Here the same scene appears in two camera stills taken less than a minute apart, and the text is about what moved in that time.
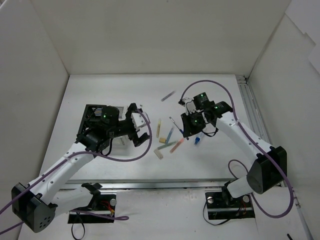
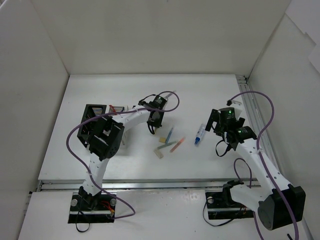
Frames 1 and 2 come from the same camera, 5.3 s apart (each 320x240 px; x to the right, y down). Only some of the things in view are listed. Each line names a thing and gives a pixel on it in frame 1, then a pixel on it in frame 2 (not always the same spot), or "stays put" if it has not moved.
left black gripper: x=131 y=128 to x=155 y=119
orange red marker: x=176 y=145 stays put
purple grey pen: x=173 y=92 stays put
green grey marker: x=160 y=147 stays put
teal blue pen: x=170 y=134 stays put
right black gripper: x=189 y=125 to x=215 y=120
